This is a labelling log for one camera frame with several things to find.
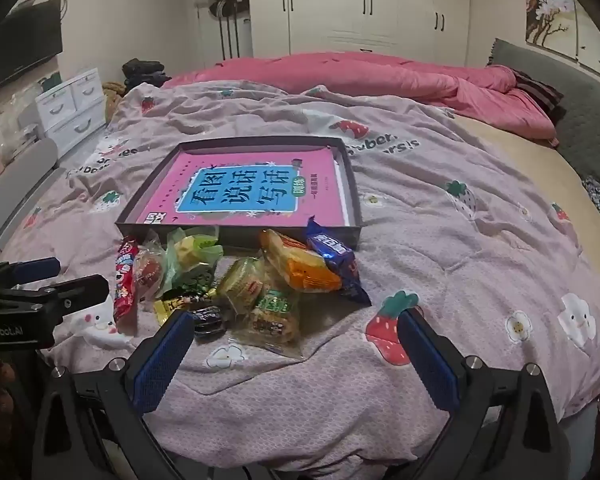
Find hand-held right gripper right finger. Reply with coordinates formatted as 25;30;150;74
380;306;573;480

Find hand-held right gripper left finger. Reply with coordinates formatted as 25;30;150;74
30;309;241;480

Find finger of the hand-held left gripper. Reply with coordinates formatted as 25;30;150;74
0;274;112;322
0;257;62;288

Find long yellow snack packet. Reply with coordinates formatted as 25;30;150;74
152;285;218;326

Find red snack packet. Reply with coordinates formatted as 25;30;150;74
112;236;140;333

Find dark chocolate packet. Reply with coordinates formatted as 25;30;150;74
190;302;231;341

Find clear-wrapped red candy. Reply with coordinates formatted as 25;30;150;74
132;230;168;301

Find black green pea packet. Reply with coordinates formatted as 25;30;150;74
162;267;216;306

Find clear-wrapped small cake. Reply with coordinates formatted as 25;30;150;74
215;256;268;313

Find light green cake packet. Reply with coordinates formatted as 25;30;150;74
160;225;225;286

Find green label cake packet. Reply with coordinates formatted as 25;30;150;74
227;287;303;358

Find blue snack packet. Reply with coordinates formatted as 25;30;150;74
305;215;372;306

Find orange snack packet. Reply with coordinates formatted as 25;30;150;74
259;229;343;293

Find grey cardboard box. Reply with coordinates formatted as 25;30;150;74
115;136;363;251

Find grey bed footboard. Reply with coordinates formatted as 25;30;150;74
0;137;66;266

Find pink book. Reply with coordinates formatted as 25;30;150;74
137;152;351;228

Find white drawer unit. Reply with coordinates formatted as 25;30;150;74
34;67;106;156

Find brown knitted cloth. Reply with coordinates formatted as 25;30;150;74
102;81;128;116

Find beige bed sheet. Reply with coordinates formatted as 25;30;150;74
450;115;600;241

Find pile of dark clothes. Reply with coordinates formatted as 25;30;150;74
121;59;171;92

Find grey quilted headboard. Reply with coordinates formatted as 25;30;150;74
487;37;600;241

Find dark striped pillow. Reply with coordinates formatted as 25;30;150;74
510;70;566;126

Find pink quilt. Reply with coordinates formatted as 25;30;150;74
160;51;561;148

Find hanging dark clothes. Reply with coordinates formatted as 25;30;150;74
200;0;251;61

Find white wardrobe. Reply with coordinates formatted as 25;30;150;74
247;0;486;68

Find blossom wall painting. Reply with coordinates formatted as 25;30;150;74
522;0;600;81

